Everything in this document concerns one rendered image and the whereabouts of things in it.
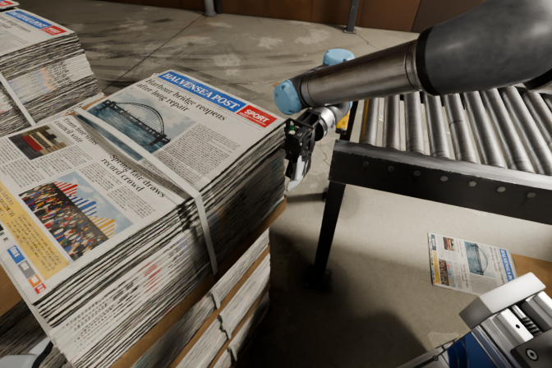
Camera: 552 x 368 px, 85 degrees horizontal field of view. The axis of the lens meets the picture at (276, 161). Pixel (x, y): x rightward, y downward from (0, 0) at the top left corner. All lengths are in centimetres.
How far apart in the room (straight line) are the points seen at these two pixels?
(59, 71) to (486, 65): 86
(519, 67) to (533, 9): 6
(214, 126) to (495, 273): 155
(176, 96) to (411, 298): 131
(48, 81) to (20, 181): 49
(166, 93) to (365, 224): 133
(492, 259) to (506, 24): 148
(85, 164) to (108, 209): 10
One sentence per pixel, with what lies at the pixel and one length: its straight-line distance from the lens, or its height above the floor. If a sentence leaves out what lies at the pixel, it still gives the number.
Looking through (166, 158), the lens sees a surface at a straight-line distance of 43.
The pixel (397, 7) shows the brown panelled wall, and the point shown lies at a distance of 394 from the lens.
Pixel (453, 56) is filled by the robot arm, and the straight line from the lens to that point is 44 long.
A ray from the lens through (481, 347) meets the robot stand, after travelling 78.
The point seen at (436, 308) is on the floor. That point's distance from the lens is 158.
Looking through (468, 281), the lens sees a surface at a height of 1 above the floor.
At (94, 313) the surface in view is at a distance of 40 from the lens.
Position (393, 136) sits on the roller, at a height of 80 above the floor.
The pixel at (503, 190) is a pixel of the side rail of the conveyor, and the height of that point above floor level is 78.
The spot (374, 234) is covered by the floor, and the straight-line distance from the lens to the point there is 166.
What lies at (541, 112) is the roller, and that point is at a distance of 126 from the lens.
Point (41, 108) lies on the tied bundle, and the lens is 94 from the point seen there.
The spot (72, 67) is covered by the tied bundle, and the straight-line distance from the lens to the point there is 93.
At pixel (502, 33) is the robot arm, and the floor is 121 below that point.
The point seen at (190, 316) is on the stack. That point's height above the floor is 72.
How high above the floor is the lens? 134
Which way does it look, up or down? 44 degrees down
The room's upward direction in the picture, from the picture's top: straight up
